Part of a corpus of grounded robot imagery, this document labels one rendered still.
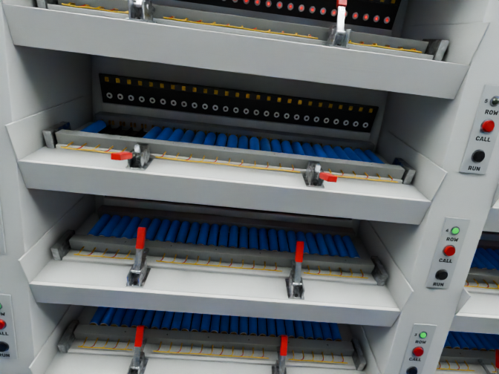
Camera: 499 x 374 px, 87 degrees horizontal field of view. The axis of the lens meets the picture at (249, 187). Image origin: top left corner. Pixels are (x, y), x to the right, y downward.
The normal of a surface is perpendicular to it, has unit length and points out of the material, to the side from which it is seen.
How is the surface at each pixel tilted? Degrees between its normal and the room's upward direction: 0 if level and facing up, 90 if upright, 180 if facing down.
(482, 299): 17
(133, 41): 106
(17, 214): 90
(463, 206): 90
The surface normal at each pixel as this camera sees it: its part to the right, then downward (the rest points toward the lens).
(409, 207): 0.00, 0.50
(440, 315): 0.04, 0.23
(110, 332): 0.11, -0.86
